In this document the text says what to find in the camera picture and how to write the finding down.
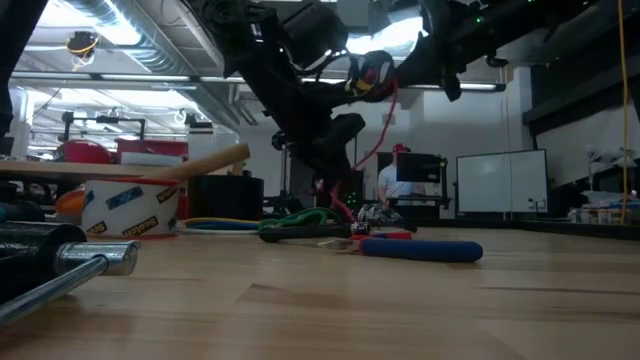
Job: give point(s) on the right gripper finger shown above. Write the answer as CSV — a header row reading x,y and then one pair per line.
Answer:
x,y
417,70

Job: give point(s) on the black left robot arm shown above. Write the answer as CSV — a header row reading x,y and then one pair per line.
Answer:
x,y
270,75

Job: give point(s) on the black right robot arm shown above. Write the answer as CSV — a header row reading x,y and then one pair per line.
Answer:
x,y
500,25

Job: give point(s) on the long ceiling light bar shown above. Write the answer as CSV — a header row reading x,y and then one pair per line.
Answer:
x,y
125,77
480,87

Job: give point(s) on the person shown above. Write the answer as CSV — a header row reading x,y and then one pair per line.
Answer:
x,y
390,182

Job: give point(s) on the computer monitor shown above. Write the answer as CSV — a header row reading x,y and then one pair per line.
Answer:
x,y
420,167

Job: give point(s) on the wooden block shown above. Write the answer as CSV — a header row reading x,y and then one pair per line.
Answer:
x,y
210,162

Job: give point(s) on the whiteboard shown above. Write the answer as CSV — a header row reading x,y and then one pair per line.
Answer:
x,y
500,180

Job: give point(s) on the red box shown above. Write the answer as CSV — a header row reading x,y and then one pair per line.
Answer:
x,y
150,146

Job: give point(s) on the white box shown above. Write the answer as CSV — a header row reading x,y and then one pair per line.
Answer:
x,y
150,159

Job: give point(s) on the red tape dispenser with roll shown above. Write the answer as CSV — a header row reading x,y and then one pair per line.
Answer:
x,y
130,205

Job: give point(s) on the red round container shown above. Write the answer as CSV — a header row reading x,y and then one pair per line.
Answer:
x,y
82,152

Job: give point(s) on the black C-clamp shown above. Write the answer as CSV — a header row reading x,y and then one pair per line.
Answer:
x,y
95,257

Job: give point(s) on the silver ventilation duct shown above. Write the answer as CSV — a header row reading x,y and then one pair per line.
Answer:
x,y
165,55

